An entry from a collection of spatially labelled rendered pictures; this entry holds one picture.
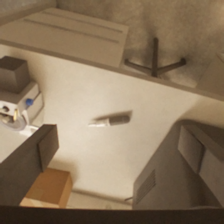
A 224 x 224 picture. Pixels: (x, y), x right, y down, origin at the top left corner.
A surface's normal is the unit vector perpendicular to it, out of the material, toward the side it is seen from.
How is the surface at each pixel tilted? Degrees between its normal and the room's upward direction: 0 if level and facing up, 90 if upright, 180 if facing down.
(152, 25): 0
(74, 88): 0
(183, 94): 0
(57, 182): 90
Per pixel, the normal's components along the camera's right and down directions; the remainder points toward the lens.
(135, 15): -0.15, 0.65
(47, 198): 0.07, -0.74
